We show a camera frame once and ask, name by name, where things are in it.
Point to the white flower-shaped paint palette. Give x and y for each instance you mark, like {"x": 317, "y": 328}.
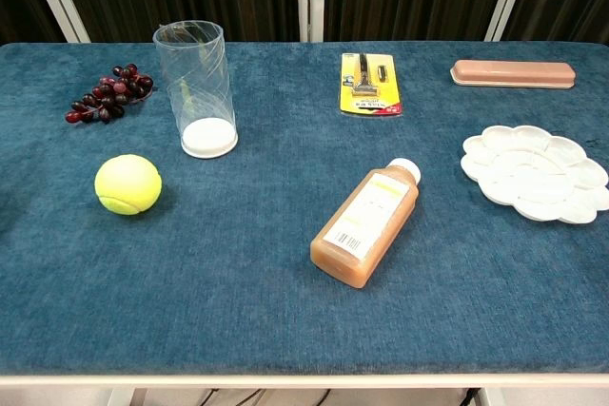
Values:
{"x": 535, "y": 173}

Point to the pink rectangular pencil case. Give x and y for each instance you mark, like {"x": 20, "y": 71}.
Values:
{"x": 513, "y": 73}

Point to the razor in yellow blister pack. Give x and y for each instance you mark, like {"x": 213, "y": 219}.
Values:
{"x": 368, "y": 85}

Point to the yellow tennis ball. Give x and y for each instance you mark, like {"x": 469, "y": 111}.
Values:
{"x": 127, "y": 182}

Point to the clear plastic cylinder container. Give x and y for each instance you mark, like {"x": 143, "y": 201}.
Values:
{"x": 197, "y": 92}

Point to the blue velvet table cloth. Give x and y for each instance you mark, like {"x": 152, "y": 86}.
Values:
{"x": 266, "y": 311}

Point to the orange juice bottle white cap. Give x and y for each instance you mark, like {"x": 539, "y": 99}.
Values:
{"x": 364, "y": 225}

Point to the bunch of red grapes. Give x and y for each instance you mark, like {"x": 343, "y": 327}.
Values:
{"x": 111, "y": 94}

